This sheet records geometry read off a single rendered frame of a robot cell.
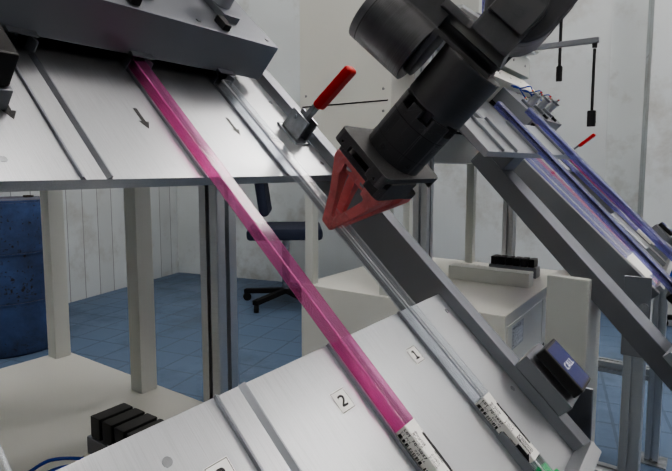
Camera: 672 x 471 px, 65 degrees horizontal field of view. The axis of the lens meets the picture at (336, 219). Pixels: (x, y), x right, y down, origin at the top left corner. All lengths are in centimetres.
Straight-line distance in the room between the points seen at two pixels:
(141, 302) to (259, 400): 58
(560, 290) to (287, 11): 409
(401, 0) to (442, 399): 33
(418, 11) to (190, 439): 35
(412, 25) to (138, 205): 57
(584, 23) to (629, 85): 84
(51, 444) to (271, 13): 423
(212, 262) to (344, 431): 49
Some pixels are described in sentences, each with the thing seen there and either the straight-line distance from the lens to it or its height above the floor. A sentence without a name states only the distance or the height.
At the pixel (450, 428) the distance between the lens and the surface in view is 45.
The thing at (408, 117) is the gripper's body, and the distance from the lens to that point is 45.
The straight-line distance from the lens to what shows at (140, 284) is 90.
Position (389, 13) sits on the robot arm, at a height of 111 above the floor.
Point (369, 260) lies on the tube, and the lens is 50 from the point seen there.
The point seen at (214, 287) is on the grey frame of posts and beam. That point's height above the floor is 80.
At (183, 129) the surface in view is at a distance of 50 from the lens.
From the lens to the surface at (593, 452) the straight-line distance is 56.
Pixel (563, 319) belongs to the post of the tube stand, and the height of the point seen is 76.
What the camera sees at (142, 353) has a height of 69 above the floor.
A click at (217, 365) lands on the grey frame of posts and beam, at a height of 69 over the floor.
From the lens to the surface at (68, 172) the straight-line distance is 41.
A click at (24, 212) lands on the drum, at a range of 318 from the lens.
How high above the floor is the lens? 98
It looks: 5 degrees down
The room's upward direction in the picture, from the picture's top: straight up
